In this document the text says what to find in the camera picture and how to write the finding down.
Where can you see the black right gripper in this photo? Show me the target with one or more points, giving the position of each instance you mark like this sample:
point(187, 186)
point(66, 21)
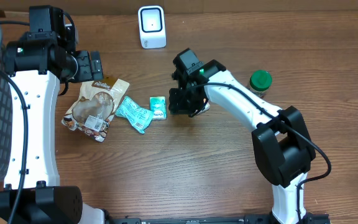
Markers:
point(180, 107)

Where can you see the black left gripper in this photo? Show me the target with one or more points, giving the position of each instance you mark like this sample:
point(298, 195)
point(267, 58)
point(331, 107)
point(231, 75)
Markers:
point(88, 73)

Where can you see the small orange sachet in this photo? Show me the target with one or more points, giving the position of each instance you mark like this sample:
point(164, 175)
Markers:
point(205, 109)

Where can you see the small green white sachet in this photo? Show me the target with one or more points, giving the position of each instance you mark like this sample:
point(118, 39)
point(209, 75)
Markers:
point(158, 107)

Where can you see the brown cookie bag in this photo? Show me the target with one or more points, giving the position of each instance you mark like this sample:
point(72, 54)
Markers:
point(95, 107)

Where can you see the teal snack packet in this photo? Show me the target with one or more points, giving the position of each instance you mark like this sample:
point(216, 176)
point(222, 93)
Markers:
point(138, 117)

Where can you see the green lid seasoning jar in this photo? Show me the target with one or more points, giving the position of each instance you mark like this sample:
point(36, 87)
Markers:
point(260, 82)

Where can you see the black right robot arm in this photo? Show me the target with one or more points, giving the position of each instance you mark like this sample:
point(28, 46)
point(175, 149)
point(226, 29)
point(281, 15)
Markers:
point(280, 137)

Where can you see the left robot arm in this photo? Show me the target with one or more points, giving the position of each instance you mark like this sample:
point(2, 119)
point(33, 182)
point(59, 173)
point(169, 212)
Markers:
point(39, 68)

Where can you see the white barcode scanner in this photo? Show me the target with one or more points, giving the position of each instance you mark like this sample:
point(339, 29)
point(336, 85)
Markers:
point(152, 27)

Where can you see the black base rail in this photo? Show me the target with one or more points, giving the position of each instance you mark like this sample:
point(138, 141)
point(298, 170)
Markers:
point(246, 219)

